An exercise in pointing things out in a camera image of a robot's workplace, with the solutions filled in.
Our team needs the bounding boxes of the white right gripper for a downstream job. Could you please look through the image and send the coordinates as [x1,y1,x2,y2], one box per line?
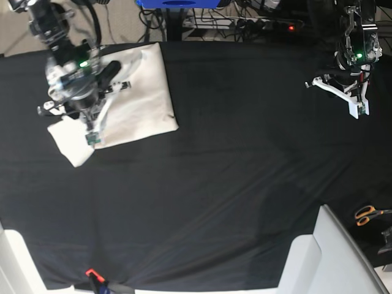
[37,61,130,146]

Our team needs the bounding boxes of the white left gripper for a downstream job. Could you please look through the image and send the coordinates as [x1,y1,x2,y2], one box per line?
[304,66,371,119]

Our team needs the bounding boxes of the white T-shirt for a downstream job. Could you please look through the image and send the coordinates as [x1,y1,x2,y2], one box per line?
[47,43,178,167]

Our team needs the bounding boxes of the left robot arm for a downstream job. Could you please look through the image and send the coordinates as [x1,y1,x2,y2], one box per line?
[305,1,383,119]

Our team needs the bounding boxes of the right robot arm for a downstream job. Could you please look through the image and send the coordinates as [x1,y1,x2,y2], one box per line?
[9,1,130,147]

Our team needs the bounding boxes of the blue plastic bin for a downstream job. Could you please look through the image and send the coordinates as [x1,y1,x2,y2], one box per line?
[136,0,220,9]

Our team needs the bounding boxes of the black power strip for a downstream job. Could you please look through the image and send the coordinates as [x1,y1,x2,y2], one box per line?
[183,15,305,32]

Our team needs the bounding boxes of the black table cloth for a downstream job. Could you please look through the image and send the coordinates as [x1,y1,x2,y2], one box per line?
[1,42,391,291]

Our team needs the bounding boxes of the red black clamp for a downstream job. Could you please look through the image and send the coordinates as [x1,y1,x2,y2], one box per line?
[85,268,135,294]

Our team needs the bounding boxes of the orange handled scissors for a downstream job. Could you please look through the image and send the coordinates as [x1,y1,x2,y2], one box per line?
[354,205,391,227]

